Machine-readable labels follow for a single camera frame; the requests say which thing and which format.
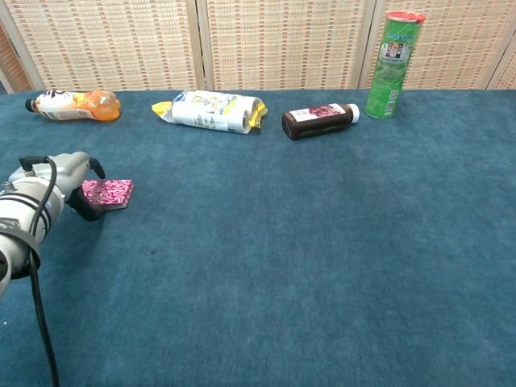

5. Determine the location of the green chips can red lid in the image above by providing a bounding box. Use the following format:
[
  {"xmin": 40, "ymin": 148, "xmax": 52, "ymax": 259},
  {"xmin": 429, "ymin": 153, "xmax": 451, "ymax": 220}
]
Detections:
[{"xmin": 364, "ymin": 10, "xmax": 427, "ymax": 119}]

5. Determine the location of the orange juice bottle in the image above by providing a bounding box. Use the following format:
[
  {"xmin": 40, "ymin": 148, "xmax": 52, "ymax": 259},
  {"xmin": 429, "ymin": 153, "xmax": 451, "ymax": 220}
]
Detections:
[{"xmin": 24, "ymin": 89, "xmax": 122, "ymax": 123}]

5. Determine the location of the white yellow snack bag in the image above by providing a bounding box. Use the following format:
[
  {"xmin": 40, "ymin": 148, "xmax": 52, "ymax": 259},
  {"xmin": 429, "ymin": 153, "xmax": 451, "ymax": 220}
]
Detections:
[{"xmin": 151, "ymin": 89, "xmax": 269, "ymax": 135}]

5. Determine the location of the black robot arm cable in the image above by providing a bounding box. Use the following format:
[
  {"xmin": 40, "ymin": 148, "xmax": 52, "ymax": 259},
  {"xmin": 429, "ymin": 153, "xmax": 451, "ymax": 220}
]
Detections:
[{"xmin": 19, "ymin": 156, "xmax": 61, "ymax": 387}]

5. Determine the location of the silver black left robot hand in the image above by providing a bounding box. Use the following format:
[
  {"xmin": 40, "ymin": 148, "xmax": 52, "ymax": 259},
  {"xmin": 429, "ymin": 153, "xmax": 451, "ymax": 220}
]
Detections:
[{"xmin": 7, "ymin": 152, "xmax": 106, "ymax": 222}]

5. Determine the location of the brown woven screen panel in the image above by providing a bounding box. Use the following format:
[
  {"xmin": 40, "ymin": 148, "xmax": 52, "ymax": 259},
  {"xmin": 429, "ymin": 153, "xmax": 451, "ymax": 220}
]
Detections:
[{"xmin": 0, "ymin": 23, "xmax": 34, "ymax": 94}]

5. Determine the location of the beige woven screen panel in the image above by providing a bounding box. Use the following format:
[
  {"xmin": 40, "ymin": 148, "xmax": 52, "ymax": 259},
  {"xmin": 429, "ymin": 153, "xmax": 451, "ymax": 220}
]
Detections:
[
  {"xmin": 0, "ymin": 0, "xmax": 206, "ymax": 94},
  {"xmin": 357, "ymin": 0, "xmax": 516, "ymax": 90},
  {"xmin": 486, "ymin": 40, "xmax": 516, "ymax": 90},
  {"xmin": 196, "ymin": 0, "xmax": 378, "ymax": 91}
]

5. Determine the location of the pink patterned small box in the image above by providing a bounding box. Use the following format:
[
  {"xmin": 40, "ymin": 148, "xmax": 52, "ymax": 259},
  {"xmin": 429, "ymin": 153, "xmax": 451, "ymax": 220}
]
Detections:
[{"xmin": 80, "ymin": 178, "xmax": 135, "ymax": 212}]

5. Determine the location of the dark juice bottle white cap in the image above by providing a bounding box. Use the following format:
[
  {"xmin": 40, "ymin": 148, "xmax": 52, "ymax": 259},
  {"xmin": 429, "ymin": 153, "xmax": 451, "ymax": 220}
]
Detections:
[{"xmin": 281, "ymin": 102, "xmax": 360, "ymax": 141}]

